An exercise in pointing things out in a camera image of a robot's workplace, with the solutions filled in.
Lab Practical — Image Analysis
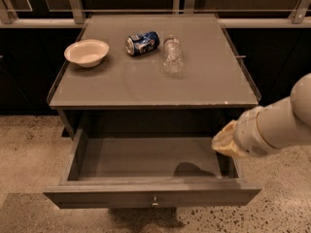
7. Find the grey top drawer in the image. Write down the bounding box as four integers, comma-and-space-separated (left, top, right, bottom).
44, 129, 261, 209

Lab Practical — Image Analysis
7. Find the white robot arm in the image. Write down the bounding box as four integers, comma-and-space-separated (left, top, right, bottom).
211, 74, 311, 157

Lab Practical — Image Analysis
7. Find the metal top drawer knob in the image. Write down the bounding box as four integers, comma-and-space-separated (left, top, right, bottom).
151, 196, 159, 208

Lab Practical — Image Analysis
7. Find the grey drawer cabinet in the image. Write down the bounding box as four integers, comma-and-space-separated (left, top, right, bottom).
48, 14, 260, 135

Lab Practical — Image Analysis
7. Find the clear plastic water bottle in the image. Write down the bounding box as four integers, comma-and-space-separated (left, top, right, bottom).
163, 35, 184, 75

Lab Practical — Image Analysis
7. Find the blue soda can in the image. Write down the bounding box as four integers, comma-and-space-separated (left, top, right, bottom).
125, 31, 160, 56

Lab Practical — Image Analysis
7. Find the white bowl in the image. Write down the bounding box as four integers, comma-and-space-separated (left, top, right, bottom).
64, 39, 109, 68

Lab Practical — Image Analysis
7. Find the metal window frame rail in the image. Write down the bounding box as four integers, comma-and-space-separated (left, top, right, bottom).
0, 0, 311, 28

